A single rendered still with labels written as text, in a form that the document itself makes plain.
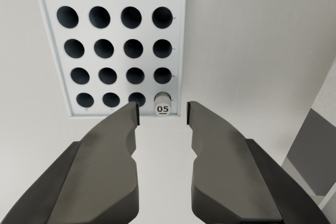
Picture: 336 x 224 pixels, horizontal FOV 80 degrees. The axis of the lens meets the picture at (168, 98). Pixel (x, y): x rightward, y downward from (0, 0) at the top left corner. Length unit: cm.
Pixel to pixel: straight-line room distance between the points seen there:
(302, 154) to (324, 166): 7
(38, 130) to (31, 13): 11
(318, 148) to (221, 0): 70
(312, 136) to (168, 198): 65
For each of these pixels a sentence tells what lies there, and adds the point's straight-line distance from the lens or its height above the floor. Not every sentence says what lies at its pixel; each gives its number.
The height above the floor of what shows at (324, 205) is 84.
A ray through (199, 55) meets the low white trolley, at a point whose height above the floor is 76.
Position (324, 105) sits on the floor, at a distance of 141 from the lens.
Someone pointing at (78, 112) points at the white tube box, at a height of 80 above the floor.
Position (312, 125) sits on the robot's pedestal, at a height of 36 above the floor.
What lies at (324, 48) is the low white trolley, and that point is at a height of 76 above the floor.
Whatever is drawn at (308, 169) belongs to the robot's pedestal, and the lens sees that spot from 76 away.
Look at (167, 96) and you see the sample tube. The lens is 16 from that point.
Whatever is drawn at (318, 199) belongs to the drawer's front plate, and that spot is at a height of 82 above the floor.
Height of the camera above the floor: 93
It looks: 62 degrees down
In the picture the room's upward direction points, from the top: 176 degrees clockwise
